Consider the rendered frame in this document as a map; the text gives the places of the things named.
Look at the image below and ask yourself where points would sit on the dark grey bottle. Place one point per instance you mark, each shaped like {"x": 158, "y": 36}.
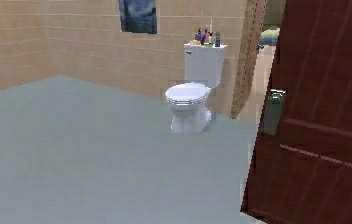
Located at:
{"x": 217, "y": 39}

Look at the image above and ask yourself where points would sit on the dark brown wooden door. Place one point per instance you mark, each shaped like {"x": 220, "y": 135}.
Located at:
{"x": 320, "y": 120}

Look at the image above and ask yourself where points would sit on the orange soap bar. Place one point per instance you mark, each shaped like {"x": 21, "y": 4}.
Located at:
{"x": 194, "y": 42}

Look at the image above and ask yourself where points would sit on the white toilet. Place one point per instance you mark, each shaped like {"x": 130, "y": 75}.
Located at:
{"x": 197, "y": 96}

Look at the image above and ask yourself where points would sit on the dark blue bottle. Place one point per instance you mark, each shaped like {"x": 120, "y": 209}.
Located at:
{"x": 198, "y": 35}

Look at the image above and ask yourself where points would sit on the dark blue framed picture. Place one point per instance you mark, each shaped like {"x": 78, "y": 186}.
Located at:
{"x": 138, "y": 16}

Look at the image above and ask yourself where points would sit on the purple bottle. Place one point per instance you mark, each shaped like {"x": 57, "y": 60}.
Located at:
{"x": 203, "y": 37}

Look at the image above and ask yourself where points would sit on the white toilet brush stick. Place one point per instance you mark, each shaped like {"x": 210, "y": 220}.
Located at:
{"x": 211, "y": 30}

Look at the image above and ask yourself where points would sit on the blue and yellow cushion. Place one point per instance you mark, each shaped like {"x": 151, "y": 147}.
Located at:
{"x": 269, "y": 36}

